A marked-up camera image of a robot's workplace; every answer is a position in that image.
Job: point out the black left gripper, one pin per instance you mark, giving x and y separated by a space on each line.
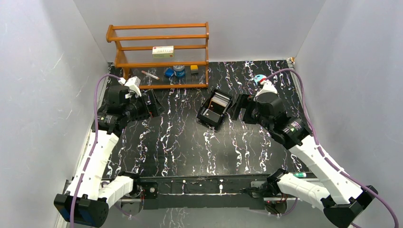
149 105

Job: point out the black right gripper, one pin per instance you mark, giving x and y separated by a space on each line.
242 102

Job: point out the black card storage box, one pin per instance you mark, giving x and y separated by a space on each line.
213 116

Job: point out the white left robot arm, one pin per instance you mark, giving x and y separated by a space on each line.
89 197

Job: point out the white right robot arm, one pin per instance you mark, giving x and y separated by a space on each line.
341 200

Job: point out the stack of cards in box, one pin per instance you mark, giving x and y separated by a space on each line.
219 99

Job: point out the blue white packaged tool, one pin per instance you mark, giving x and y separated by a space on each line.
260 80

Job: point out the red white pen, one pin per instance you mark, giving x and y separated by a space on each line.
150 75

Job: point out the blue square lid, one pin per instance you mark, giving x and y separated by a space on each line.
168 72

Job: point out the blue round jar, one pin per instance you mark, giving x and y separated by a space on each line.
179 70

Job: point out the orange wooden shelf rack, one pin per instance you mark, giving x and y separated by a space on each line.
134 44

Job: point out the yellow black sponge block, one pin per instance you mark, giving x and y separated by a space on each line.
194 69

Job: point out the white medicine box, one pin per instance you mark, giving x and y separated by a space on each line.
163 52

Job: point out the green white marker pen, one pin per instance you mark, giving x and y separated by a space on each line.
300 174

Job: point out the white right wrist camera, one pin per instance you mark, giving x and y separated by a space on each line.
267 87

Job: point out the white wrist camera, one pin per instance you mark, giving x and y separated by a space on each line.
133 85
267 87

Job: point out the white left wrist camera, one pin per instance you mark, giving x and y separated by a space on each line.
133 85

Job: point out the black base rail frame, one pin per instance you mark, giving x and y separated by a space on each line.
219 191

